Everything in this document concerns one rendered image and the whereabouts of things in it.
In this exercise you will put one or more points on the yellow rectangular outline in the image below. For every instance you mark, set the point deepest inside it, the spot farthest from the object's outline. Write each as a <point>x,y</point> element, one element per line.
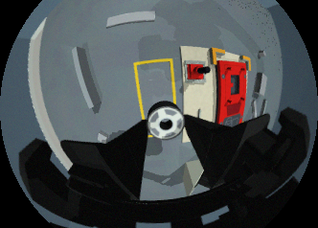
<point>137,79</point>

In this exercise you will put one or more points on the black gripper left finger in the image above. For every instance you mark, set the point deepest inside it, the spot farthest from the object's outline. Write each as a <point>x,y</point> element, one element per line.
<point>123,158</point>

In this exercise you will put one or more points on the black and grey wheel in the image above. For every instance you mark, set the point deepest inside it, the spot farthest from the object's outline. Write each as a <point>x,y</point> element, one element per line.
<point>161,111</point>

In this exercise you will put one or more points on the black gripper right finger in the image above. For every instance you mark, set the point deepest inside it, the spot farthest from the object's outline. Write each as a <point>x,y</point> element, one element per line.
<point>217,146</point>

